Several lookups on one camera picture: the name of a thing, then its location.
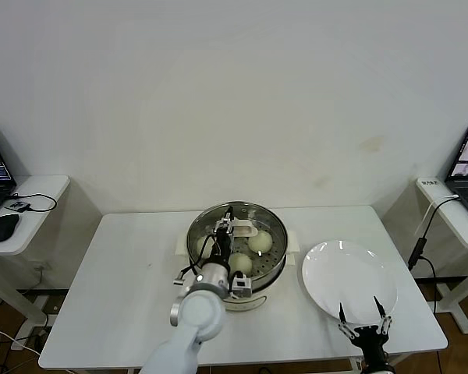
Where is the small black usb device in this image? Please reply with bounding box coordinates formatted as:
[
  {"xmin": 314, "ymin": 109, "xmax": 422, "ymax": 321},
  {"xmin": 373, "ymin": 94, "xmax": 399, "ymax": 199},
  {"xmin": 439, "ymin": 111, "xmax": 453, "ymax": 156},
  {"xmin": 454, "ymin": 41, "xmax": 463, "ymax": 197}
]
[{"xmin": 5, "ymin": 198, "xmax": 33, "ymax": 213}]

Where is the white steamed baozi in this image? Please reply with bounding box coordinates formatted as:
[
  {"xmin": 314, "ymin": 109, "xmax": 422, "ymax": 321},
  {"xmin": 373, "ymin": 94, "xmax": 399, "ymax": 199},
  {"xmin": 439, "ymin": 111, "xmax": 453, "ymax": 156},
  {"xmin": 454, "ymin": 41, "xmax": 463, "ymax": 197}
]
[
  {"xmin": 196, "ymin": 235, "xmax": 215, "ymax": 260},
  {"xmin": 228, "ymin": 252, "xmax": 254, "ymax": 276},
  {"xmin": 248, "ymin": 231, "xmax": 275, "ymax": 253}
]

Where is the black computer mouse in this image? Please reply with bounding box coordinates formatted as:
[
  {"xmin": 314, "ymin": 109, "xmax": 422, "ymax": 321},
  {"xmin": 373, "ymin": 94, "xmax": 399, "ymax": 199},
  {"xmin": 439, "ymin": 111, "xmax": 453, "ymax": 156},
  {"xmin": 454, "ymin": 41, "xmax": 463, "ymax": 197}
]
[{"xmin": 0, "ymin": 213, "xmax": 20, "ymax": 242}]

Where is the round glass pot lid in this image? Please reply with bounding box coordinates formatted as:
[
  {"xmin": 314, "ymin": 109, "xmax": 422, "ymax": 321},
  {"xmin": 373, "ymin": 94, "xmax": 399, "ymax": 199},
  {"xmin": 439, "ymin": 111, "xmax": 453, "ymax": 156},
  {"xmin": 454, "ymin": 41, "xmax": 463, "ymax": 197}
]
[{"xmin": 187, "ymin": 200, "xmax": 289, "ymax": 276}]

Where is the white side table with mouse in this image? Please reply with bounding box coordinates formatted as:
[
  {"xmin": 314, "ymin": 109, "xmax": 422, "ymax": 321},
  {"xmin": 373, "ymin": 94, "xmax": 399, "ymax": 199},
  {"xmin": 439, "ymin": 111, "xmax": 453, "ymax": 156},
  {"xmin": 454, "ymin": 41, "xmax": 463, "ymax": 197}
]
[{"xmin": 0, "ymin": 174, "xmax": 71, "ymax": 326}]

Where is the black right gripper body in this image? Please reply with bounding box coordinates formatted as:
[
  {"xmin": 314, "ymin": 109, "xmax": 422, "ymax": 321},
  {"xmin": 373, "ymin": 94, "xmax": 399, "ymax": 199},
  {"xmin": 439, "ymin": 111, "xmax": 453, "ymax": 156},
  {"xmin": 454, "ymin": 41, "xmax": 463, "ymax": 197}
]
[{"xmin": 353, "ymin": 326, "xmax": 389, "ymax": 374}]

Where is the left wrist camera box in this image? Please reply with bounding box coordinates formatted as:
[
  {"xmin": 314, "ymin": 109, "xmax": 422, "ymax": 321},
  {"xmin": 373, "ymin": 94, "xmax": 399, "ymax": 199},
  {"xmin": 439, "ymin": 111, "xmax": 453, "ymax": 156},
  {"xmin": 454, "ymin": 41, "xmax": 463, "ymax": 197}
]
[{"xmin": 229, "ymin": 272, "xmax": 255, "ymax": 299}]

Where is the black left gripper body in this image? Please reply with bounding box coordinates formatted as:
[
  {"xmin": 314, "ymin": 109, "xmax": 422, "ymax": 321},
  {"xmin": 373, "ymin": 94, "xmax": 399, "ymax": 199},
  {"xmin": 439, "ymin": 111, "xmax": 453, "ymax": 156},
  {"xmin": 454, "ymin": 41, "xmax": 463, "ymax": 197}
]
[{"xmin": 212, "ymin": 231, "xmax": 235, "ymax": 266}]

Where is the stainless steel steamer basket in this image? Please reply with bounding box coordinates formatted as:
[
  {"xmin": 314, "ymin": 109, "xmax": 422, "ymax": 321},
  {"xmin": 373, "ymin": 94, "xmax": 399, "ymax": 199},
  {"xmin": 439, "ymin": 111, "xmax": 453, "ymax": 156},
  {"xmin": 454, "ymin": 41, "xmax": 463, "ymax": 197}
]
[{"xmin": 175, "ymin": 201, "xmax": 301, "ymax": 291}]

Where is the black looped usb cable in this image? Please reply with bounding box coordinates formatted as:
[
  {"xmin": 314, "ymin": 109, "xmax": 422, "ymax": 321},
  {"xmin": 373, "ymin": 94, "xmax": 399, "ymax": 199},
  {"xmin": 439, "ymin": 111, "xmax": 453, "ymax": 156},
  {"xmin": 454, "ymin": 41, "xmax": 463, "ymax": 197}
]
[{"xmin": 7, "ymin": 192, "xmax": 59, "ymax": 213}]

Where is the black cable with adapter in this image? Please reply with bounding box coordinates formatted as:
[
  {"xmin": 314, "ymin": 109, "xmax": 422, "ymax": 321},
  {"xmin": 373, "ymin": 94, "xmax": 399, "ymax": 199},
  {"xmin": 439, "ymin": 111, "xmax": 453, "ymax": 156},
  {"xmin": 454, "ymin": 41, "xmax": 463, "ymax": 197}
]
[{"xmin": 407, "ymin": 196, "xmax": 462, "ymax": 315}]

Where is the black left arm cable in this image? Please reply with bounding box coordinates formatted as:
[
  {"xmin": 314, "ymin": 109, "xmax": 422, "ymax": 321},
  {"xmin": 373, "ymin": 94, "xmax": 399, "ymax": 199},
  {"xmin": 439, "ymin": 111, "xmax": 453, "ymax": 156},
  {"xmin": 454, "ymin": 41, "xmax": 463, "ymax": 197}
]
[{"xmin": 173, "ymin": 233, "xmax": 219, "ymax": 286}]

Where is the white flat cable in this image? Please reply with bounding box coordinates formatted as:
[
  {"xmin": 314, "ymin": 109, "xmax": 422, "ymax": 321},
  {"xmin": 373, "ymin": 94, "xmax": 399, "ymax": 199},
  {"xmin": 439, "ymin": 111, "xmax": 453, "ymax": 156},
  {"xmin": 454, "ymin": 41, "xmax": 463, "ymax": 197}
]
[{"xmin": 415, "ymin": 194, "xmax": 461, "ymax": 237}]

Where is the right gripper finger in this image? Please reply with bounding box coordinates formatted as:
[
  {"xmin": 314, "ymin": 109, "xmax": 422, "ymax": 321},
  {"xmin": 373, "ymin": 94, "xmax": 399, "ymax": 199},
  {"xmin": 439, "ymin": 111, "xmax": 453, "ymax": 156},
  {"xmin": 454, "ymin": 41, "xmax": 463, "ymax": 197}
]
[
  {"xmin": 337, "ymin": 302, "xmax": 356, "ymax": 340},
  {"xmin": 373, "ymin": 295, "xmax": 394, "ymax": 337}
]

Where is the white floor cable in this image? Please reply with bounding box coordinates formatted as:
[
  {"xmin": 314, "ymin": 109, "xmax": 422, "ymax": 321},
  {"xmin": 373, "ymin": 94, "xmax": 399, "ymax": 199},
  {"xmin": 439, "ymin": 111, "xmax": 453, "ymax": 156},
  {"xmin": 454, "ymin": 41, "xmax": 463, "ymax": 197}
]
[{"xmin": 0, "ymin": 323, "xmax": 43, "ymax": 356}]

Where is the cream electric cooking pot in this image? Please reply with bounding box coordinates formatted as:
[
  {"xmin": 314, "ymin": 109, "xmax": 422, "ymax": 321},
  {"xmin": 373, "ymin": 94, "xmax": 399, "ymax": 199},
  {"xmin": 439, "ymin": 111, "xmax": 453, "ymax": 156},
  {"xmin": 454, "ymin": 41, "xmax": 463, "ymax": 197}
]
[{"xmin": 222, "ymin": 286, "xmax": 285, "ymax": 312}]

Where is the round white plate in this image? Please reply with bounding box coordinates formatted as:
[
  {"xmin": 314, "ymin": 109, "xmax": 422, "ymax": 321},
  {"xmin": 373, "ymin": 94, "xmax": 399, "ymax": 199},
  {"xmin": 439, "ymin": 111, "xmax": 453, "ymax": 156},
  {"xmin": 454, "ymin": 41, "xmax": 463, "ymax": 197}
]
[{"xmin": 301, "ymin": 240, "xmax": 399, "ymax": 325}]

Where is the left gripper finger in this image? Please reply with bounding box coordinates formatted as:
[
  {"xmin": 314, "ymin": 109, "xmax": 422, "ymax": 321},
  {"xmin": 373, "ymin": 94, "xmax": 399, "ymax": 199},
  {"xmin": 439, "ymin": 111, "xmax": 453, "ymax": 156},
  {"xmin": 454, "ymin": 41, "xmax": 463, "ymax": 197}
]
[{"xmin": 214, "ymin": 208, "xmax": 235, "ymax": 235}]

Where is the white side table with label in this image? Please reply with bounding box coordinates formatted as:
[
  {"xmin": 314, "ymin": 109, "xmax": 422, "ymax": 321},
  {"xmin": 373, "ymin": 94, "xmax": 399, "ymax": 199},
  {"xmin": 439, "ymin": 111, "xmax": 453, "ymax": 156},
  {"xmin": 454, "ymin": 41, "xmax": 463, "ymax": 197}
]
[{"xmin": 415, "ymin": 177, "xmax": 468, "ymax": 335}]

